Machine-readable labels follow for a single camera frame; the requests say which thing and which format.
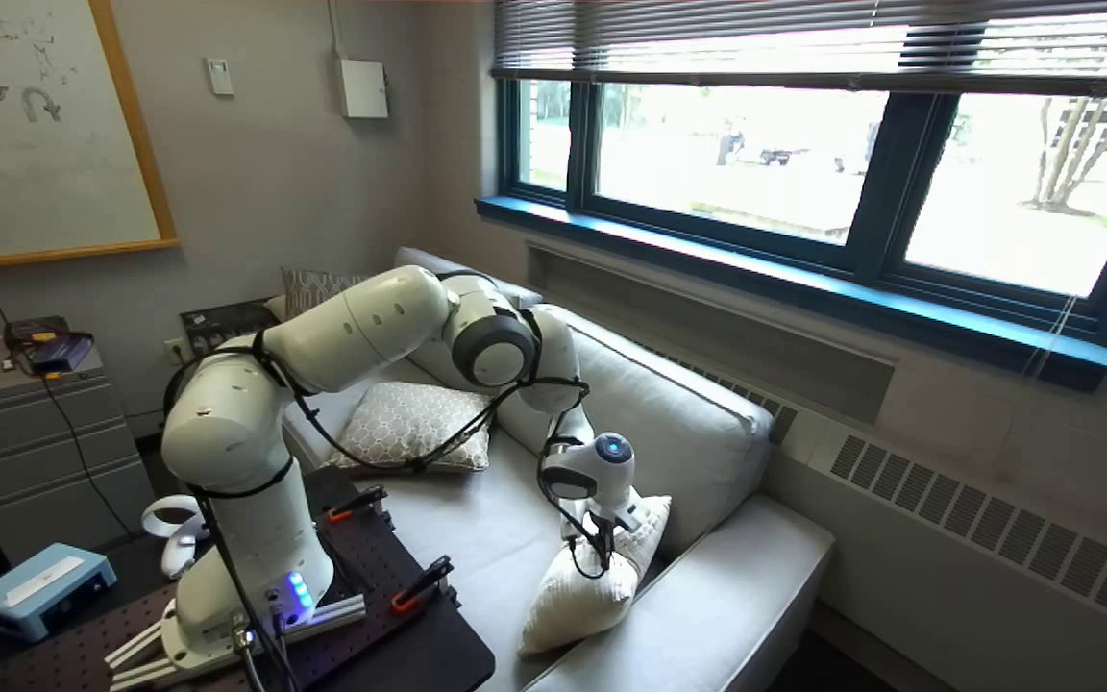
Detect grey sofa back cushion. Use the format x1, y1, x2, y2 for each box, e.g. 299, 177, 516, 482
513, 298, 777, 560
391, 243, 546, 318

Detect white wall box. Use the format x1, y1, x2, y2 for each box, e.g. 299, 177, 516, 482
322, 0, 398, 127

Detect orange black clamp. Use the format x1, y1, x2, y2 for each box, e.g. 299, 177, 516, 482
390, 548, 459, 614
320, 483, 391, 532

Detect honeycomb patterned pillow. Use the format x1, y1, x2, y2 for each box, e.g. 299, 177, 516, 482
320, 377, 491, 475

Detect white VR controller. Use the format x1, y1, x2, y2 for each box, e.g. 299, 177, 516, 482
139, 492, 218, 583

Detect dark patterned cushion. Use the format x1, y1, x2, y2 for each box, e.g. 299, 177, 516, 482
280, 265, 356, 318

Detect grey filing cabinet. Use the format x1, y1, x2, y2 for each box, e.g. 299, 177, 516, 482
0, 336, 157, 569

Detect wide blue framed window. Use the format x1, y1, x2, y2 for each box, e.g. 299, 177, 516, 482
475, 60, 1107, 396

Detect blue plastic box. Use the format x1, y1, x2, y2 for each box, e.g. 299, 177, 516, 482
0, 537, 122, 647

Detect window blinds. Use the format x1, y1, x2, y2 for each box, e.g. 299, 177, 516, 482
490, 0, 1107, 96

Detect wood framed whiteboard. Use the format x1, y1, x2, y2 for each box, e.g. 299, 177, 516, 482
0, 0, 185, 280

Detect dark device with purple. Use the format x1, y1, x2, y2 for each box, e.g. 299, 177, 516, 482
6, 312, 106, 377

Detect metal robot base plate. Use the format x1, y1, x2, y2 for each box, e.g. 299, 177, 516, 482
106, 588, 375, 692

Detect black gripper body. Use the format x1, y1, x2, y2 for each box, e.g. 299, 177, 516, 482
562, 492, 644, 547

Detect cream pleated pillow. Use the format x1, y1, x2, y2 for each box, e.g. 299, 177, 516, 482
518, 492, 677, 656

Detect heater vent grille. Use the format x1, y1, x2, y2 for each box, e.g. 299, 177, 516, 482
757, 388, 1107, 641

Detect grey sofa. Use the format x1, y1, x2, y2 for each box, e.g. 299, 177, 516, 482
280, 243, 839, 692

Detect black robot table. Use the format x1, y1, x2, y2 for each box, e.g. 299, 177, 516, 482
0, 474, 502, 692

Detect white wall thermostat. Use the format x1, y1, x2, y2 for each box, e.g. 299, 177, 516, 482
199, 52, 243, 102

